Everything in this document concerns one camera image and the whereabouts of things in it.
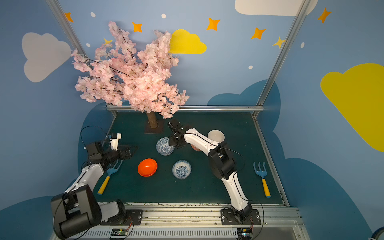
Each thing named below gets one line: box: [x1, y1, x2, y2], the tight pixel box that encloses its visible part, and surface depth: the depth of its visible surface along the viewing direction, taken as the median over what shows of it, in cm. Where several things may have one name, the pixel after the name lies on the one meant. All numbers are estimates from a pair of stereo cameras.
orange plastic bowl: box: [137, 158, 158, 178], surface depth 90 cm
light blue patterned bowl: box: [155, 137, 175, 156], surface depth 100 cm
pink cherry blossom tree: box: [71, 21, 190, 119], surface depth 74 cm
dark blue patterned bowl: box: [156, 142, 175, 156], surface depth 100 cm
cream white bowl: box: [207, 129, 225, 144], surface depth 106 cm
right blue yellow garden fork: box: [253, 161, 271, 198], surface depth 89 cm
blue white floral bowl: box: [172, 159, 192, 180], surface depth 91 cm
